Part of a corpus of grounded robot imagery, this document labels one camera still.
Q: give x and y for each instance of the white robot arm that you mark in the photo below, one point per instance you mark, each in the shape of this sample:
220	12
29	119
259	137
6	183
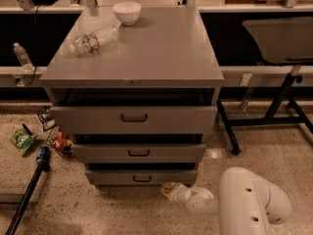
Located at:
247	204

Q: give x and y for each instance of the white ceramic bowl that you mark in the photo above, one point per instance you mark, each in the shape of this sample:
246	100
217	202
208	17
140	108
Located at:
127	12

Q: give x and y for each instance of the grey metal drawer cabinet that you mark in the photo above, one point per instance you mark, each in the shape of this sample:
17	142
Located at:
165	59

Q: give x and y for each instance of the grey bottom drawer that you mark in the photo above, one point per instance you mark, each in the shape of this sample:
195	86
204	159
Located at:
140	177

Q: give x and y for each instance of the grey top drawer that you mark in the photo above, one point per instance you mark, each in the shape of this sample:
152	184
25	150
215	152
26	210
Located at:
134	120

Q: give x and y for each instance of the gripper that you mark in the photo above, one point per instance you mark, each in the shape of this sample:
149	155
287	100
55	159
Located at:
179	192

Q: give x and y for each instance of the black pole on floor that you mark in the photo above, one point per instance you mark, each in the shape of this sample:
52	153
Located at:
42	166

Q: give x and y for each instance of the black table stand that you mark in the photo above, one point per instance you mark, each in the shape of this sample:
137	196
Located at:
269	118

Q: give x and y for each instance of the clear plastic bottle standing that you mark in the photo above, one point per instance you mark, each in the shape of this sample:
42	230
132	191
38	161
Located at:
23	58

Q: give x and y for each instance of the black white snack packet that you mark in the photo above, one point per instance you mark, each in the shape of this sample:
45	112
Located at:
47	121

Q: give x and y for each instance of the clear plastic bottle lying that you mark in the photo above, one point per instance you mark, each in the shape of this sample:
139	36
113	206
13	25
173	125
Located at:
94	40

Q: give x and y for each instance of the blue soda can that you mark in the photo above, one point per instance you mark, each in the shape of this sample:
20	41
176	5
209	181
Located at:
43	156

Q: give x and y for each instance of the grey middle drawer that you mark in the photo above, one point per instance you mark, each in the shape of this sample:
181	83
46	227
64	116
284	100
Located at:
138	153

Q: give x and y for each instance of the green snack bag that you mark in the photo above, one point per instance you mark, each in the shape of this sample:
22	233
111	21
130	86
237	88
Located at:
22	140

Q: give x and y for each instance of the grey drawer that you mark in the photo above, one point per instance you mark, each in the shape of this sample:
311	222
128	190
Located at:
140	177
134	120
138	153

